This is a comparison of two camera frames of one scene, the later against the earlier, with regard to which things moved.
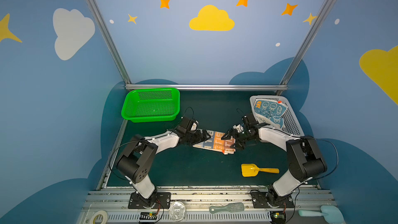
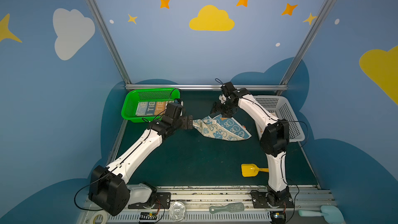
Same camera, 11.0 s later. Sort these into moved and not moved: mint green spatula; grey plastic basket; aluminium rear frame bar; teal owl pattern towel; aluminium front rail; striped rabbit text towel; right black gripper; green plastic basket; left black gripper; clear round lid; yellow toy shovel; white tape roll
Moved: striped rabbit text towel; left black gripper; right black gripper; teal owl pattern towel
Not moved: white tape roll; yellow toy shovel; green plastic basket; mint green spatula; grey plastic basket; clear round lid; aluminium front rail; aluminium rear frame bar
